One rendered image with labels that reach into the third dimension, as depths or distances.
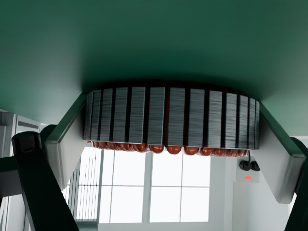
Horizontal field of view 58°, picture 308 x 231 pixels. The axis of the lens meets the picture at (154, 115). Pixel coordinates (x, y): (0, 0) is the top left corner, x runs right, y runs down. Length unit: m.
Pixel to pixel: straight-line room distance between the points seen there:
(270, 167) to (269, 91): 0.04
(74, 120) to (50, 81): 0.03
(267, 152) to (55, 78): 0.13
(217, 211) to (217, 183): 0.70
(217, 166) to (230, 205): 6.39
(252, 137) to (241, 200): 0.92
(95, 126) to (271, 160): 0.10
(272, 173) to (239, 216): 0.92
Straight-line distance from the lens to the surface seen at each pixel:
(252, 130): 0.16
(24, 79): 0.18
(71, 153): 0.16
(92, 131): 0.16
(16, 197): 0.65
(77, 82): 0.17
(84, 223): 3.96
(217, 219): 7.68
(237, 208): 1.07
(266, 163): 0.17
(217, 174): 7.48
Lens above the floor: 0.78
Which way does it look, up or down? 5 degrees down
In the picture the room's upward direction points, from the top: 177 degrees counter-clockwise
